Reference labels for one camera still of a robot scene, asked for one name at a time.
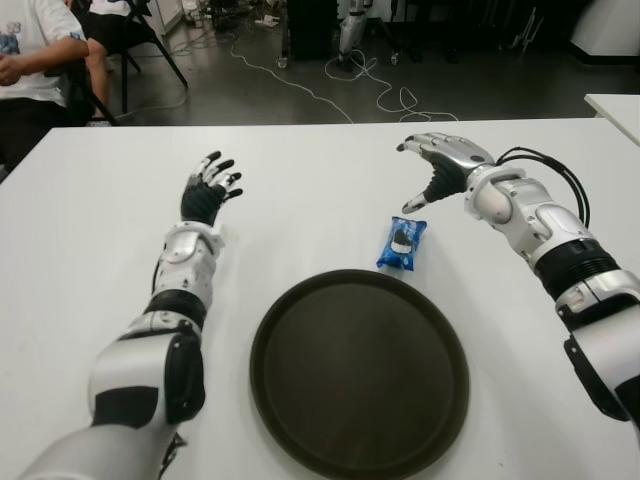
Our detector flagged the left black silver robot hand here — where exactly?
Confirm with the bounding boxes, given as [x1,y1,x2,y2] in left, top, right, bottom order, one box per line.
[179,149,245,226]

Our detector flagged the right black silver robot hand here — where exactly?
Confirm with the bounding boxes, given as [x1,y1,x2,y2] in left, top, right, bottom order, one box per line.
[395,131,497,214]

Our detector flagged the blue Oreo cookie packet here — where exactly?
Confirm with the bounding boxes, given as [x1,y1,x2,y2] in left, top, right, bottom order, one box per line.
[375,215,430,272]

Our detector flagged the black wheeled stand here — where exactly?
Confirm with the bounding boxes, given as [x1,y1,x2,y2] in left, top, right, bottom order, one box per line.
[374,19,402,66]

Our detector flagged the black folding chair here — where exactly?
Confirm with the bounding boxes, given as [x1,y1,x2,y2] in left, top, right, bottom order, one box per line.
[64,0,190,127]
[49,62,121,129]

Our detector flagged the metal folding rods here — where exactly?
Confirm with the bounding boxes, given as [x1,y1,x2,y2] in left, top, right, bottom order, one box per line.
[512,4,545,51]

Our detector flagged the seated person in black shorts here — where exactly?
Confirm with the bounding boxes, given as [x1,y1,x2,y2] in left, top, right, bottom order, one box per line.
[83,0,126,126]

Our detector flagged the silver humanoid robot legs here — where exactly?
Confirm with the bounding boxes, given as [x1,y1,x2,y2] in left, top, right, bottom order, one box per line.
[335,0,374,69]

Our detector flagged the white neighbouring table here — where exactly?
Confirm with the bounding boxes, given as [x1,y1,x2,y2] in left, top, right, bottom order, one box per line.
[583,92,640,149]

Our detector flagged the white cabinet panel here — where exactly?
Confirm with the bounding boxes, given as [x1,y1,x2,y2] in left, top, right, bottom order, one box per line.
[149,0,184,36]

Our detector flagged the black cabinet on casters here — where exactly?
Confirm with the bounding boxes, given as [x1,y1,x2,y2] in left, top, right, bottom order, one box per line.
[287,0,344,70]

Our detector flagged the white curved pillar base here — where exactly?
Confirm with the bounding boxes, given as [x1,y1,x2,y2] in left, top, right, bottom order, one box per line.
[569,0,640,66]

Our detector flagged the round dark brown tray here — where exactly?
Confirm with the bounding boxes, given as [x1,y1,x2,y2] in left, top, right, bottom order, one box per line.
[249,268,471,480]

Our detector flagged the seated person in white shirt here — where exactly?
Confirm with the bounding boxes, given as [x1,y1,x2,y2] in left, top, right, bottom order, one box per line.
[0,0,91,174]

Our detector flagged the white cable on floor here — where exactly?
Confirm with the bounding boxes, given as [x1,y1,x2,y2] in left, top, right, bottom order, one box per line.
[227,34,460,123]

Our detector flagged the black cable bundle right arm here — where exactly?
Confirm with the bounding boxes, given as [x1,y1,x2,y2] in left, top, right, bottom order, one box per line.
[493,145,594,231]

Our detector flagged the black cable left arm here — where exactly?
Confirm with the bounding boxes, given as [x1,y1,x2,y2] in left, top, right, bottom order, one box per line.
[158,430,190,480]

